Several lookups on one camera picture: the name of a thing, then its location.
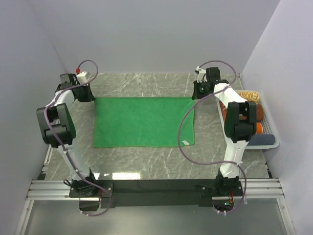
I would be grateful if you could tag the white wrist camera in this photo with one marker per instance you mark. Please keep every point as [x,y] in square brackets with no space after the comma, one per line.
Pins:
[201,75]
[82,76]

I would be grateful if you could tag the brown rolled towel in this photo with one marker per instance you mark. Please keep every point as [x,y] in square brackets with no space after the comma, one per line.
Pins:
[259,112]

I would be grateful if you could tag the dark blue rolled towel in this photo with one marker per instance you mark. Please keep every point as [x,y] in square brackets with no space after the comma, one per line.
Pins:
[262,139]

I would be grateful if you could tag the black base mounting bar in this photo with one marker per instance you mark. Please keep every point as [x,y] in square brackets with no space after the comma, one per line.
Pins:
[132,193]

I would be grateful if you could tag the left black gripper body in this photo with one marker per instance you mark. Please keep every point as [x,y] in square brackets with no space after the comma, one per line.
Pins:
[83,93]

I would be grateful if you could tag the orange white rolled towel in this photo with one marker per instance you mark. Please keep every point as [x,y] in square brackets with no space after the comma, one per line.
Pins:
[259,128]

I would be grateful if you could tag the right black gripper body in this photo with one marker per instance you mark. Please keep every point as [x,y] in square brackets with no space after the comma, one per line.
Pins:
[201,89]

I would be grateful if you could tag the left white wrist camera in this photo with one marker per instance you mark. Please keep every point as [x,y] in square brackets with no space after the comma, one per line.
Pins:
[82,76]

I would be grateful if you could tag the yellow white rolled towel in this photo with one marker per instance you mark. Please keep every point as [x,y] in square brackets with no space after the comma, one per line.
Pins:
[250,96]

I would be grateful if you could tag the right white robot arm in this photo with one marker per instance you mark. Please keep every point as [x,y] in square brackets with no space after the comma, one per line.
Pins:
[240,124]

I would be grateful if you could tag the white plastic basket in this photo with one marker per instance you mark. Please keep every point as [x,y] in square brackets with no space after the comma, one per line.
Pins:
[267,129]

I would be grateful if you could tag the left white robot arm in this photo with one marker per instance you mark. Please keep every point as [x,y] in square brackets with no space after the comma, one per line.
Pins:
[57,127]

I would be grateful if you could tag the green towel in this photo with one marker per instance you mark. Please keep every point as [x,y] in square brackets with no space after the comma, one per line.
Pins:
[143,122]

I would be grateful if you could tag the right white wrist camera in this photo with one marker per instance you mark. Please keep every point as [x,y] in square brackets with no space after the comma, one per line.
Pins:
[201,75]

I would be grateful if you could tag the aluminium rail frame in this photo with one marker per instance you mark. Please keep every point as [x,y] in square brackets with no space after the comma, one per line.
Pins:
[47,212]

